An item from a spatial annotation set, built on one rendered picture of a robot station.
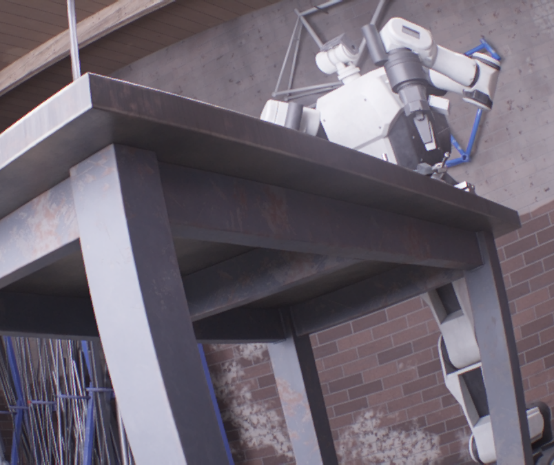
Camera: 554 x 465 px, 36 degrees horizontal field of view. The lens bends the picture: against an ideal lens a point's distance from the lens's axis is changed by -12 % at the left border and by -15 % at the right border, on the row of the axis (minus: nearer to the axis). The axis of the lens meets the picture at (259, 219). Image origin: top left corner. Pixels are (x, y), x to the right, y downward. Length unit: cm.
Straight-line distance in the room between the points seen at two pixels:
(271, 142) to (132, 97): 27
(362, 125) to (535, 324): 252
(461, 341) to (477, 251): 43
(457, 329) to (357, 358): 268
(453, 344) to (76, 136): 163
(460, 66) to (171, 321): 115
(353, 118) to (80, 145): 140
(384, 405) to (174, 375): 405
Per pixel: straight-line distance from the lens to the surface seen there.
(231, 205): 125
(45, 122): 102
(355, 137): 240
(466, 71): 203
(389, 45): 196
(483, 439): 254
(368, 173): 146
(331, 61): 245
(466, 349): 246
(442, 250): 187
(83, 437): 585
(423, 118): 190
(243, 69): 570
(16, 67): 594
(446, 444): 490
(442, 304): 251
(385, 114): 233
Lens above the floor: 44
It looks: 15 degrees up
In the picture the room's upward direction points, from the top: 13 degrees counter-clockwise
